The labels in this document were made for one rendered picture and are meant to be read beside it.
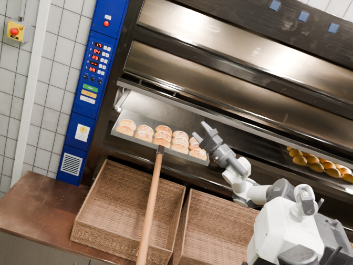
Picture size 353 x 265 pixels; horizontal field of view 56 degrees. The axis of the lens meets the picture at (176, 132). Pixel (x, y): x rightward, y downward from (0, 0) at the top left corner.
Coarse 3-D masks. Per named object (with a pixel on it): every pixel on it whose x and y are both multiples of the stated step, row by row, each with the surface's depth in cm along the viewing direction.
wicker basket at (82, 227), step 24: (120, 192) 215; (144, 192) 215; (168, 192) 215; (96, 216) 202; (120, 216) 209; (144, 216) 217; (168, 216) 218; (72, 240) 180; (96, 240) 185; (120, 240) 177; (168, 240) 202
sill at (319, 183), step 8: (112, 112) 201; (120, 112) 201; (240, 152) 209; (248, 160) 208; (256, 160) 208; (264, 160) 212; (264, 168) 209; (272, 168) 209; (280, 168) 209; (288, 168) 214; (288, 176) 210; (296, 176) 210; (304, 176) 211; (312, 176) 216; (312, 184) 211; (320, 184) 211; (328, 184) 213; (336, 192) 213; (344, 192) 212; (352, 192) 215
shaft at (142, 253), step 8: (160, 160) 161; (160, 168) 156; (152, 184) 142; (152, 192) 137; (152, 200) 132; (152, 208) 128; (152, 216) 125; (144, 224) 120; (144, 232) 115; (144, 240) 112; (144, 248) 109; (144, 256) 106; (136, 264) 103; (144, 264) 104
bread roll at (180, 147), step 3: (174, 144) 179; (177, 144) 178; (180, 144) 178; (183, 144) 179; (171, 147) 179; (174, 147) 178; (177, 147) 177; (180, 147) 177; (183, 147) 178; (186, 147) 179; (177, 150) 177; (180, 150) 177; (183, 150) 178; (186, 150) 179; (186, 153) 179
